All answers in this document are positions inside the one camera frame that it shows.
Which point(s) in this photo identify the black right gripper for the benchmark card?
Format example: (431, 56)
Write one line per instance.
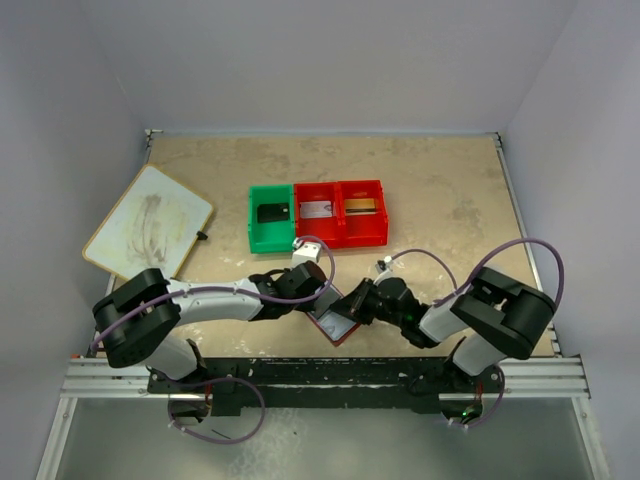
(353, 303)

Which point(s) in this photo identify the white card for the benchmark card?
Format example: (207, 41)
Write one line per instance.
(316, 209)

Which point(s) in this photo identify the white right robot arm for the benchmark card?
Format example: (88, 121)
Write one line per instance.
(505, 316)

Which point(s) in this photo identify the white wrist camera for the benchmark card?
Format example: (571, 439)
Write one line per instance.
(384, 269)
(305, 250)

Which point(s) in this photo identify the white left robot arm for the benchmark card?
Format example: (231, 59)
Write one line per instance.
(135, 322)

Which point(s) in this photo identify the outer red plastic bin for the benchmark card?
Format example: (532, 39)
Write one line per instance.
(366, 230)

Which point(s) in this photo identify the aluminium table frame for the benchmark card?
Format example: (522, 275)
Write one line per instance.
(109, 426)

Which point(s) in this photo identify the yellow-framed whiteboard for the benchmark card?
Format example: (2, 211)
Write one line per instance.
(154, 224)

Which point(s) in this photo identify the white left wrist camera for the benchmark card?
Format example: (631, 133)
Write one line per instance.
(305, 250)

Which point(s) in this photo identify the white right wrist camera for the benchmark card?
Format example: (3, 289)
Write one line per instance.
(384, 269)

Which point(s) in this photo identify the green plastic bin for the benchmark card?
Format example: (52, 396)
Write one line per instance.
(273, 237)

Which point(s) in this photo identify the red leather card holder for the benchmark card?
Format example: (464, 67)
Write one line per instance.
(334, 327)

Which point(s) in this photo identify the black VIP card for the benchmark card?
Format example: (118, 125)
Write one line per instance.
(323, 302)

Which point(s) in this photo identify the red plastic bin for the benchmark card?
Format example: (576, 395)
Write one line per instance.
(366, 230)
(331, 230)

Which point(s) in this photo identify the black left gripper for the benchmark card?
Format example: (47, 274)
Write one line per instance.
(305, 306)

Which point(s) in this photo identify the middle red plastic bin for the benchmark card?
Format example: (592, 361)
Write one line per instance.
(331, 230)

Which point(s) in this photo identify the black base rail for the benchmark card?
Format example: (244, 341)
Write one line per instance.
(423, 385)

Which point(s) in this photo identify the gold card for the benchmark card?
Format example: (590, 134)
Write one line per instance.
(360, 206)

